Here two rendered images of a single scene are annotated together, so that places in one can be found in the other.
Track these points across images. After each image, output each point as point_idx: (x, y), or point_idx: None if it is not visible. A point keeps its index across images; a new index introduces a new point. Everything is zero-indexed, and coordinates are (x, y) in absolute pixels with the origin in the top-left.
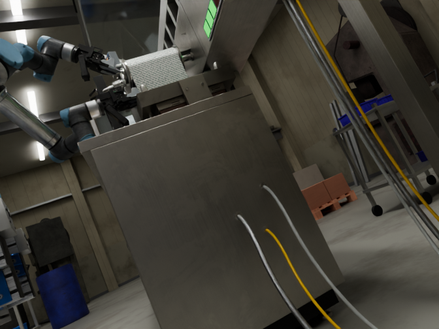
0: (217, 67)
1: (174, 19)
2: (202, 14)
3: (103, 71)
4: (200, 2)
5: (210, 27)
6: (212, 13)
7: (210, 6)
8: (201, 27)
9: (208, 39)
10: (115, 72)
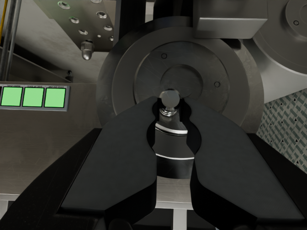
0: (81, 47)
1: (174, 222)
2: (51, 122)
3: (226, 174)
4: (38, 133)
5: (43, 91)
6: (17, 93)
7: (14, 102)
8: (74, 116)
9: (67, 87)
10: (154, 96)
